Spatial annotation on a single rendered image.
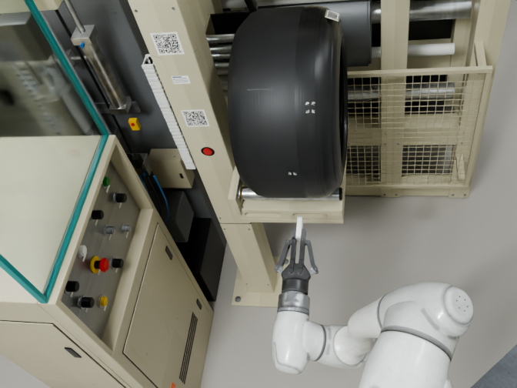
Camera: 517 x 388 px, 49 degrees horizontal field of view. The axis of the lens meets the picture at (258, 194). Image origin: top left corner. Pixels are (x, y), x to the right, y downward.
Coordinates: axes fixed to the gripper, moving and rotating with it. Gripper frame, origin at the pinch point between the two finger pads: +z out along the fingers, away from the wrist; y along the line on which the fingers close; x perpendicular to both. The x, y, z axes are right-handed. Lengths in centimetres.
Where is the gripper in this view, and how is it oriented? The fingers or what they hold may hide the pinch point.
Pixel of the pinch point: (299, 229)
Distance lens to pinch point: 171.0
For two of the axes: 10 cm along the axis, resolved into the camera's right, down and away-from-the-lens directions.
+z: 1.0, -8.9, 4.5
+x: 1.8, 4.6, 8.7
